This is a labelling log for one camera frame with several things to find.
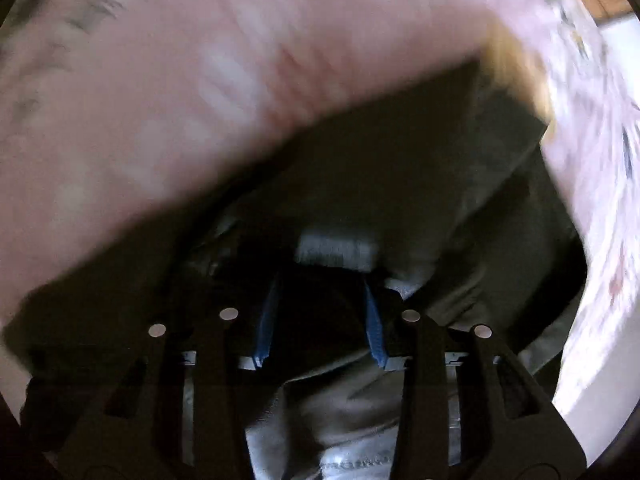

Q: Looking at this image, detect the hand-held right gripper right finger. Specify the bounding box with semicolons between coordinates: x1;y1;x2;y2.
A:
361;282;587;476

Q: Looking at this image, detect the printed white bedsheet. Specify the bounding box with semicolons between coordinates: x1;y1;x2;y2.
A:
500;0;640;411

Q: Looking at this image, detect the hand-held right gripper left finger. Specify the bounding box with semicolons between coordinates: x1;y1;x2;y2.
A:
62;279;282;476

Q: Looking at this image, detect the dark jacket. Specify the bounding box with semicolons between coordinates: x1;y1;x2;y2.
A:
0;55;591;480

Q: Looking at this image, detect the pink and white blanket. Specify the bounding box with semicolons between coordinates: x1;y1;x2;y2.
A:
0;0;556;341

